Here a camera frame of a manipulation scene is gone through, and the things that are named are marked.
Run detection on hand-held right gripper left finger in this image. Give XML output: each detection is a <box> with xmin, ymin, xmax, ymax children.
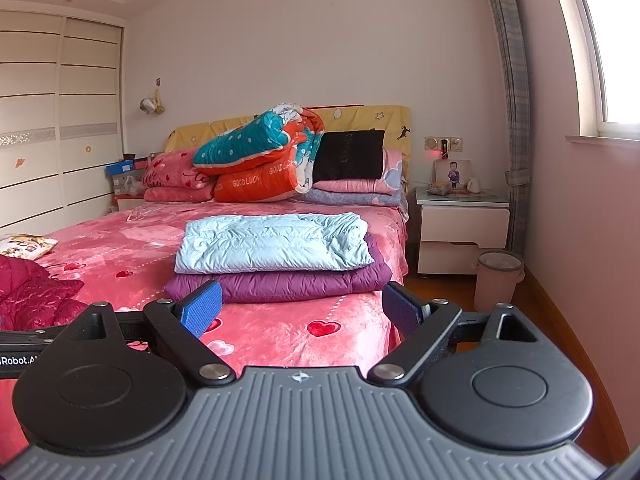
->
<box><xmin>65</xmin><ymin>280</ymin><xmax>237</xmax><ymax>387</ymax></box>

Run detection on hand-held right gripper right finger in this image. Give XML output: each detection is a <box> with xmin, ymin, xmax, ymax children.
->
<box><xmin>366</xmin><ymin>281</ymin><xmax>541</xmax><ymax>388</ymax></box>

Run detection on light blue down jacket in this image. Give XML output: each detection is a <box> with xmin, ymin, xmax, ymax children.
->
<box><xmin>174</xmin><ymin>212</ymin><xmax>375</xmax><ymax>275</ymax></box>

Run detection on dark red down jacket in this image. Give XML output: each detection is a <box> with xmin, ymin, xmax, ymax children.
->
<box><xmin>0</xmin><ymin>255</ymin><xmax>88</xmax><ymax>333</ymax></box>

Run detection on bed with pink sheet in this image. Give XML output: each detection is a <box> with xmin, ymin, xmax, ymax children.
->
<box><xmin>0</xmin><ymin>195</ymin><xmax>410</xmax><ymax>466</ymax></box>

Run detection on purple down jacket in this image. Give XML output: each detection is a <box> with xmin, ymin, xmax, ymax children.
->
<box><xmin>164</xmin><ymin>232</ymin><xmax>392</xmax><ymax>305</ymax></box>

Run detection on pink trash bin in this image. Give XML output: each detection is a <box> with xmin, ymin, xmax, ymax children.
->
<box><xmin>472</xmin><ymin>251</ymin><xmax>524</xmax><ymax>313</ymax></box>

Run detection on white nightstand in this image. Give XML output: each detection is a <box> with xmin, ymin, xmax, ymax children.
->
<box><xmin>407</xmin><ymin>186</ymin><xmax>512</xmax><ymax>276</ymax></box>

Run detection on gold printed cushion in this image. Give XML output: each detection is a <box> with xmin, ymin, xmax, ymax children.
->
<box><xmin>0</xmin><ymin>233</ymin><xmax>59</xmax><ymax>261</ymax></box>

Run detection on lavender folded blanket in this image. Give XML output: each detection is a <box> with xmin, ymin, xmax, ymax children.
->
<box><xmin>295</xmin><ymin>187</ymin><xmax>405</xmax><ymax>207</ymax></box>

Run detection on pink folded blanket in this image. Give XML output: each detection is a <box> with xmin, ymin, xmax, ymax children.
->
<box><xmin>312</xmin><ymin>147</ymin><xmax>405</xmax><ymax>195</ymax></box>

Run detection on teal and orange folded quilt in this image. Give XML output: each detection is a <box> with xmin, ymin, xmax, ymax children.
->
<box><xmin>192</xmin><ymin>102</ymin><xmax>326</xmax><ymax>204</ymax></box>

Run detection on pink heart-print folded quilt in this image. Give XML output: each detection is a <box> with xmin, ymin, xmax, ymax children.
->
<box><xmin>142</xmin><ymin>149</ymin><xmax>217</xmax><ymax>204</ymax></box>

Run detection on framed photo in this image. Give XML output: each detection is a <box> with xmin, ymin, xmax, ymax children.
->
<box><xmin>434</xmin><ymin>159</ymin><xmax>472</xmax><ymax>190</ymax></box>

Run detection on blue shoe box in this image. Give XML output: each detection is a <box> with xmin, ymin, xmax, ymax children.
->
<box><xmin>105</xmin><ymin>158</ymin><xmax>151</xmax><ymax>177</ymax></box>

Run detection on black cloth bag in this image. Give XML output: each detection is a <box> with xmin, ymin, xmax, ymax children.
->
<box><xmin>312</xmin><ymin>130</ymin><xmax>386</xmax><ymax>182</ymax></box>

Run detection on yellow headboard cover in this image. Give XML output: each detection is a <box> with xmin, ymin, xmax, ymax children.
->
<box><xmin>166</xmin><ymin>105</ymin><xmax>412</xmax><ymax>181</ymax></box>

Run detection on white sliding-door wardrobe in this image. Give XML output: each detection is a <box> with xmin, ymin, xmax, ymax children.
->
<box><xmin>0</xmin><ymin>10</ymin><xmax>126</xmax><ymax>233</ymax></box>

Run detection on grey plaid curtain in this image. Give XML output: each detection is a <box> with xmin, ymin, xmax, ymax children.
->
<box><xmin>477</xmin><ymin>0</ymin><xmax>532</xmax><ymax>256</ymax></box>

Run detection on window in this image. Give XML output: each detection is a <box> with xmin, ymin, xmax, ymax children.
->
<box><xmin>547</xmin><ymin>0</ymin><xmax>640</xmax><ymax>141</ymax></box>

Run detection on wall socket panel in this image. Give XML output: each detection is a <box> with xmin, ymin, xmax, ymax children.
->
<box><xmin>424</xmin><ymin>135</ymin><xmax>463</xmax><ymax>153</ymax></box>

